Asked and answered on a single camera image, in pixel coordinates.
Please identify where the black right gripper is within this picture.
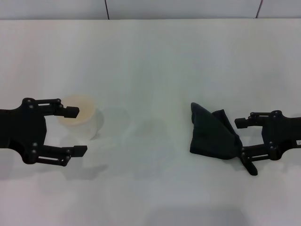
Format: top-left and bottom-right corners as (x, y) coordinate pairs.
(234, 110), (301, 163)

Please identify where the dark blue rag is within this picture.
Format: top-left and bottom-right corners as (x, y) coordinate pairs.
(189, 102), (258, 176)

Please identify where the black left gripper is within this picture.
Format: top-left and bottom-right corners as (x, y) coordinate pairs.
(0, 97), (88, 168)

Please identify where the white translucent plastic cup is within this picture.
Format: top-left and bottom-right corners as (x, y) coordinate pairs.
(56, 94), (104, 141)

